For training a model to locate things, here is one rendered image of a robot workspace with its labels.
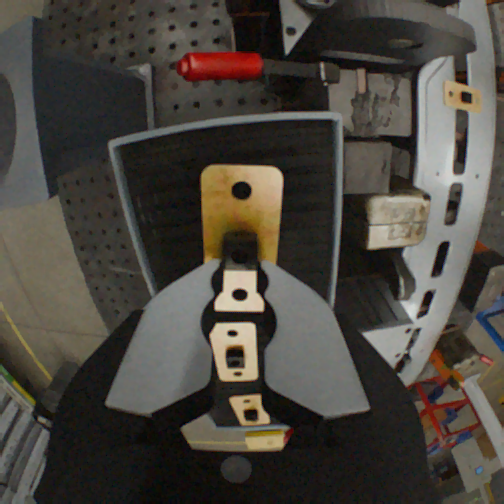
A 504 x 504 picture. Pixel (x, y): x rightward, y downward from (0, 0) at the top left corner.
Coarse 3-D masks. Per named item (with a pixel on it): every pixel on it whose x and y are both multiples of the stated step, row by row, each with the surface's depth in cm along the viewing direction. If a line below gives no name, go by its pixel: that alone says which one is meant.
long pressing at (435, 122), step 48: (480, 0) 15; (480, 48) 19; (432, 96) 25; (432, 144) 28; (480, 144) 27; (432, 192) 32; (480, 192) 31; (432, 240) 36; (432, 288) 40; (432, 336) 47
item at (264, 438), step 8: (248, 432) 35; (256, 432) 34; (264, 432) 34; (272, 432) 34; (280, 432) 34; (248, 440) 34; (256, 440) 34; (264, 440) 34; (272, 440) 35; (280, 440) 35
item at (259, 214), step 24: (216, 168) 12; (240, 168) 12; (264, 168) 12; (216, 192) 12; (264, 192) 12; (216, 216) 13; (240, 216) 13; (264, 216) 13; (216, 240) 13; (240, 240) 12; (264, 240) 13; (240, 264) 13
